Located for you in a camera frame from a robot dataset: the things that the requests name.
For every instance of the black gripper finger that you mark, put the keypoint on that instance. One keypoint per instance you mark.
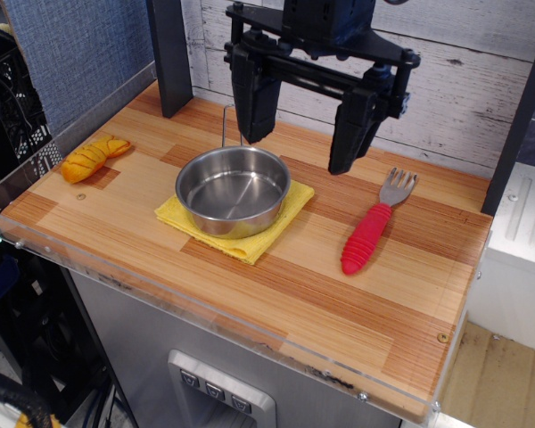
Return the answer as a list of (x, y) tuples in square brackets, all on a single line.
[(357, 120), (255, 93)]

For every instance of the red-handled metal fork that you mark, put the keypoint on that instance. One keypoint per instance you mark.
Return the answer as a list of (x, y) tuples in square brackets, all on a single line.
[(361, 244)]

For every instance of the dark grey vertical post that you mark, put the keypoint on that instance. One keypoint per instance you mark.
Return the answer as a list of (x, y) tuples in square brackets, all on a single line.
[(170, 53)]

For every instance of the stainless steel pot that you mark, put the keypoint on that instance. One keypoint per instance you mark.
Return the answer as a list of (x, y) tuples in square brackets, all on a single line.
[(233, 184)]

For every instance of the clear acrylic table guard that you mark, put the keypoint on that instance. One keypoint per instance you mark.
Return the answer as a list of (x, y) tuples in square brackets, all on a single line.
[(382, 335)]

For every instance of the white ribbed box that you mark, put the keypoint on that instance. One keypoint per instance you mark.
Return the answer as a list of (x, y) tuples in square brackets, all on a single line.
[(502, 297)]

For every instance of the orange plush toy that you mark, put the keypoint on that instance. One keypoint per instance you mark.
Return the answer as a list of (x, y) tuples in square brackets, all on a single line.
[(88, 159)]

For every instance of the yellow folded cloth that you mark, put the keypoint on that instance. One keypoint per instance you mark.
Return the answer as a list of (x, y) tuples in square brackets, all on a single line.
[(247, 249)]

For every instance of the black plastic crate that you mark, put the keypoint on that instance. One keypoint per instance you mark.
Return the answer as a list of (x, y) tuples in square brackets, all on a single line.
[(23, 127)]

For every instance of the dark right frame post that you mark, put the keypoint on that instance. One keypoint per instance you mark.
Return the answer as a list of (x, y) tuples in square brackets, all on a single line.
[(512, 146)]

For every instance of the silver cabinet with dispenser panel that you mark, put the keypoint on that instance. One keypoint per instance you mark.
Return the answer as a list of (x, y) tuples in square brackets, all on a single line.
[(174, 373)]

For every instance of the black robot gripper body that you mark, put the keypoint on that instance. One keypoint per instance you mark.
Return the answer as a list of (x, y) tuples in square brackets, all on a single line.
[(327, 47)]

